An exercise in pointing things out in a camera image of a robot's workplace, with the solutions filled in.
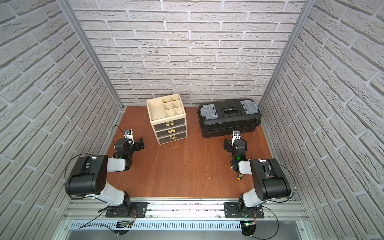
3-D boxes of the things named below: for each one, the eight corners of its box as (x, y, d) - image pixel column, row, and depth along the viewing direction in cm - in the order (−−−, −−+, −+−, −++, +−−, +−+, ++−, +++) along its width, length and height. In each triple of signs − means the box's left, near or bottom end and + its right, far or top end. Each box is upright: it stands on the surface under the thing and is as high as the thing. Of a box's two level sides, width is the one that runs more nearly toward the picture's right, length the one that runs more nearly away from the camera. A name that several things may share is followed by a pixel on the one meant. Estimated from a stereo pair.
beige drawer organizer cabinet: (159, 146, 99) (149, 121, 77) (155, 126, 109) (146, 99, 88) (188, 139, 103) (186, 113, 81) (182, 120, 113) (179, 93, 92)
